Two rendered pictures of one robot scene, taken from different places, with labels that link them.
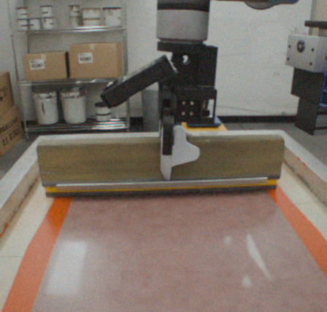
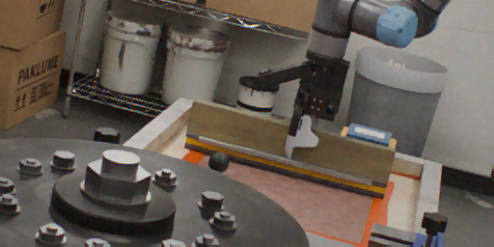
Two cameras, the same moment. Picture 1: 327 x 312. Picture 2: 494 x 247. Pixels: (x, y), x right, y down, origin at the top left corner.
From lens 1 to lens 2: 1.54 m
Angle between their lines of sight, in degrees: 15
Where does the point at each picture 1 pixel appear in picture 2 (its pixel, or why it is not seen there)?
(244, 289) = (304, 219)
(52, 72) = not seen: outside the picture
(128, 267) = not seen: hidden behind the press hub
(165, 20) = (313, 38)
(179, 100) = (311, 96)
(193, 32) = (330, 51)
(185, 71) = (321, 76)
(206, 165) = (323, 156)
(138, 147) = (272, 125)
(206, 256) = (292, 204)
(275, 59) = not seen: outside the picture
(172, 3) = (319, 28)
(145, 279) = not seen: hidden behind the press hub
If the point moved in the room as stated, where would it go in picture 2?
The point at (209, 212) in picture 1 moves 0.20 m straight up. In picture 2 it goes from (313, 191) to (336, 91)
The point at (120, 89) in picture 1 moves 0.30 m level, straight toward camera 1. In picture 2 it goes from (270, 77) to (251, 117)
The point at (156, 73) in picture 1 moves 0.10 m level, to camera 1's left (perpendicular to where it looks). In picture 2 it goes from (299, 72) to (249, 59)
